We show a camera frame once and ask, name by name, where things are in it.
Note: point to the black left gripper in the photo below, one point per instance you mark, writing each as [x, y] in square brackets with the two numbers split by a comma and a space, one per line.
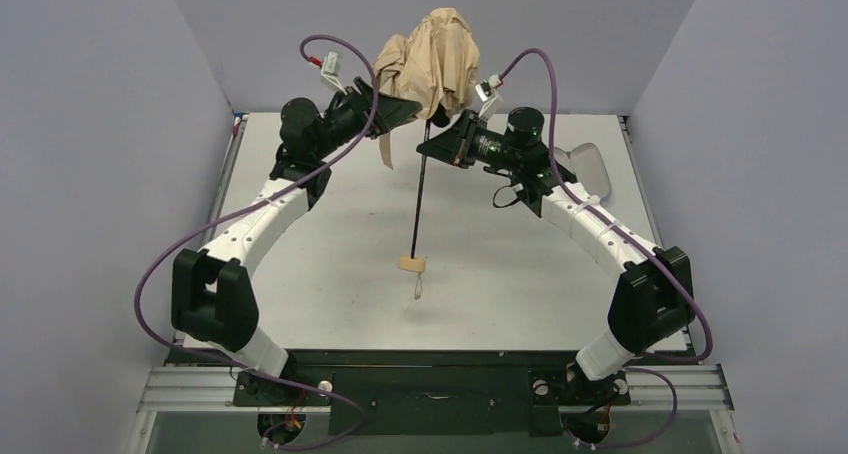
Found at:
[369, 111]

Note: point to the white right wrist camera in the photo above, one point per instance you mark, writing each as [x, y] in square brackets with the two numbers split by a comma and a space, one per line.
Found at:
[487, 91]

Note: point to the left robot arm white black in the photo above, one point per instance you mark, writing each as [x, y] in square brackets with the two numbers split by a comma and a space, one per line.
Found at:
[212, 295]

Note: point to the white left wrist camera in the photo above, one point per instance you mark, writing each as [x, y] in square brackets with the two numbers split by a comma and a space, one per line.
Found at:
[329, 68]

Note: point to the aluminium front rail frame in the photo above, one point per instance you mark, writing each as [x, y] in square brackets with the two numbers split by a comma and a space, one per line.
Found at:
[684, 407]

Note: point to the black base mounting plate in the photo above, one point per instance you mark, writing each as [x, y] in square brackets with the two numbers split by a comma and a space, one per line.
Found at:
[431, 392]

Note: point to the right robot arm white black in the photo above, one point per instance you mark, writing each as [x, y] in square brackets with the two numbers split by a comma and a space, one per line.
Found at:
[652, 284]

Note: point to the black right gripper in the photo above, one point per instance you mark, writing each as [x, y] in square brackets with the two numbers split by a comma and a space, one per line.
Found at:
[465, 139]

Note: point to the beige umbrella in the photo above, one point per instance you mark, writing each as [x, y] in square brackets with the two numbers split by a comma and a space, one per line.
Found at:
[436, 65]

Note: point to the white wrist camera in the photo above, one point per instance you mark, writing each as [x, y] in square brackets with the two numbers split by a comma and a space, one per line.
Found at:
[487, 91]
[329, 68]

